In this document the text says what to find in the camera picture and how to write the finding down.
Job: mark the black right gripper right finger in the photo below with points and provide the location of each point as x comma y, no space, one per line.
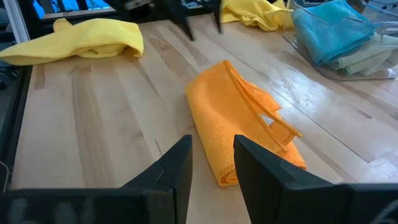
295,205

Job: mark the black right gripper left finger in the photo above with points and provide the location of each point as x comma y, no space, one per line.
140,205

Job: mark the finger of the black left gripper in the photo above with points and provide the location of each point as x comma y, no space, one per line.
217,15
182,18

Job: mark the yellow microfiber towel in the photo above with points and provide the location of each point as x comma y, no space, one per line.
93,34
255,12

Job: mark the orange microfiber towel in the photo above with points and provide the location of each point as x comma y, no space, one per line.
217,109

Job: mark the blue microfiber towel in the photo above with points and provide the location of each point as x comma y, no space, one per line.
329,31

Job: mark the clear plastic bin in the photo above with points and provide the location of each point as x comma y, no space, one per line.
373,76

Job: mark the green microfiber towel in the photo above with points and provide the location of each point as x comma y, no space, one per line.
367,56

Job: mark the silver aluminium extrusion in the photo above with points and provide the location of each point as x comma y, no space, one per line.
17,21

